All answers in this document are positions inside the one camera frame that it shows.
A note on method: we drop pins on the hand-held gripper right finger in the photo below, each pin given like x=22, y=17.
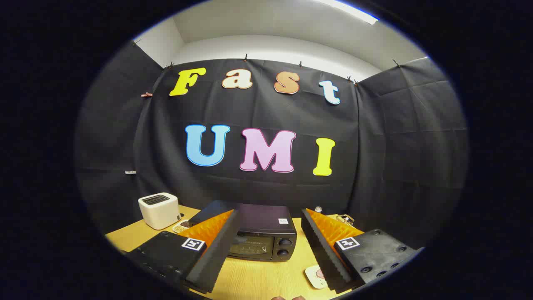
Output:
x=320, y=250

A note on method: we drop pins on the pink ham slice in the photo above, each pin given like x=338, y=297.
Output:
x=320, y=273

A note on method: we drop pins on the white toaster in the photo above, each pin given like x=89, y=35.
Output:
x=159, y=210

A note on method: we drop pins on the black toaster oven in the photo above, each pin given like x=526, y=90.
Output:
x=262, y=217

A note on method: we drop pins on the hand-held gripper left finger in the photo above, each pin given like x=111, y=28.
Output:
x=216, y=250

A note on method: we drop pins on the cream food tray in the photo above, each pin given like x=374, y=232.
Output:
x=313, y=278

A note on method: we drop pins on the small patterned dish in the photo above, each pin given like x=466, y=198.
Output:
x=182, y=226

